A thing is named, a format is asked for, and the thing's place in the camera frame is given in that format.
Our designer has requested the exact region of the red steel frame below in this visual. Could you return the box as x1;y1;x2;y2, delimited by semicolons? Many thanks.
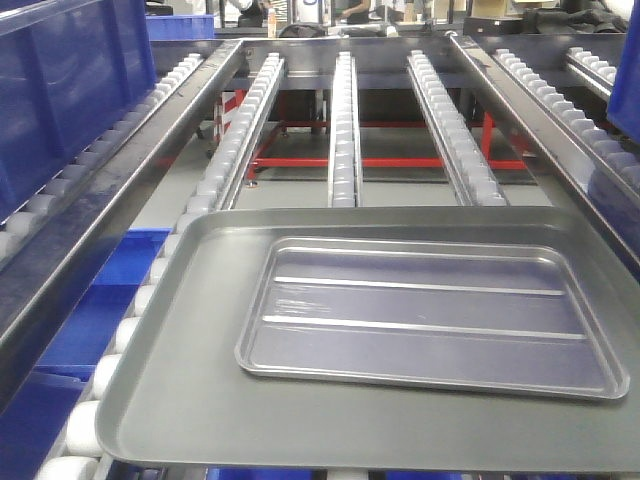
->
214;90;525;180

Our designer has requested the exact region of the right steel divider rail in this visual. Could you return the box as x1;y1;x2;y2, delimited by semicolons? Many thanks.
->
449;33;639;277

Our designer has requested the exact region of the far left roller track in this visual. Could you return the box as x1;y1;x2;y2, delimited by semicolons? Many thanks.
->
1;53;204;263

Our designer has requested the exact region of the blue box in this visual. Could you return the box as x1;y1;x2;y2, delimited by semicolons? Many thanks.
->
1;1;156;218
607;11;639;143

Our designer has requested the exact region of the right white roller track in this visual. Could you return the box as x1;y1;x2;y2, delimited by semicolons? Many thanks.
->
407;50;509;207

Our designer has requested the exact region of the middle white roller track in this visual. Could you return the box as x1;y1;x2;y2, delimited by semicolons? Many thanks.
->
327;51;362;208

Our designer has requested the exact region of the steel divider rail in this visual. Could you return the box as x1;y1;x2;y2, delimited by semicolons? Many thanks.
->
449;33;639;277
1;39;245;406

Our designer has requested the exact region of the blue box on right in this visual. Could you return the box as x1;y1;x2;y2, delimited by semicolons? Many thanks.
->
607;11;639;143

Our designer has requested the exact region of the left white roller track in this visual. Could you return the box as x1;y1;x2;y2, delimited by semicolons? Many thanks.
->
35;54;284;479

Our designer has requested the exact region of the blue box on left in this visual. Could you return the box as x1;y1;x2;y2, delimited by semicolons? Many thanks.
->
1;1;156;218

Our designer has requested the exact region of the white roller track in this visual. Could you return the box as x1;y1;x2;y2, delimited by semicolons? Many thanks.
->
35;54;284;479
327;51;362;208
407;50;509;207

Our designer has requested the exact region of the far right roller track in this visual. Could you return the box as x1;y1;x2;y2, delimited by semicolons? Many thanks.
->
493;48;639;206

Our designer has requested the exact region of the small silver ribbed tray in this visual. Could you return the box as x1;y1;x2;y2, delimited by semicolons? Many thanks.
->
235;236;630;401

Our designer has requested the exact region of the left steel divider rail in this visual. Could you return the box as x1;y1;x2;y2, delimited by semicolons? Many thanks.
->
1;39;245;406

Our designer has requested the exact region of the large grey serving tray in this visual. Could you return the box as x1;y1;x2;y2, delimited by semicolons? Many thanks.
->
97;207;639;473

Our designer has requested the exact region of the blue bin below rack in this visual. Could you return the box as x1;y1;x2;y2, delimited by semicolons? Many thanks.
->
1;228;169;479

